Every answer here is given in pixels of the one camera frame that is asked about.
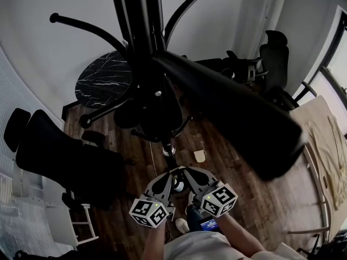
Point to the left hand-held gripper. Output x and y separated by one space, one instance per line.
147 213

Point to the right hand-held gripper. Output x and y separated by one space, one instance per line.
219 199

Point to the black metal coat rack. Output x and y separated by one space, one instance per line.
141 23

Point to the person's left forearm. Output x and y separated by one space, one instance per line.
154 242

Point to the person's right forearm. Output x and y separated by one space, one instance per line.
238 234

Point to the white and blue bottle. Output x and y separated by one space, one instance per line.
179 186

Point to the person's blue jeans leg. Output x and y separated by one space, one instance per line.
194 215

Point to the black device with blue screen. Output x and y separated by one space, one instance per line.
210 224

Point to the person's white shoe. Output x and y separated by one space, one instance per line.
183 225

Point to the person's white shirt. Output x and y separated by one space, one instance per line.
208 249

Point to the black headrest office chair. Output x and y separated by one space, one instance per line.
276 61
67 153

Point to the light wooden desk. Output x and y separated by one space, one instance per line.
301 115

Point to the round black marble table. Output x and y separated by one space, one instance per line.
103 77

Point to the beige cloth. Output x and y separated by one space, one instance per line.
328 156

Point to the white window blinds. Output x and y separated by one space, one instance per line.
16 118

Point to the black framed window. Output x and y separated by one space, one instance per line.
336 58

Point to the white vertical wall pipes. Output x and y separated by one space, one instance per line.
271 9

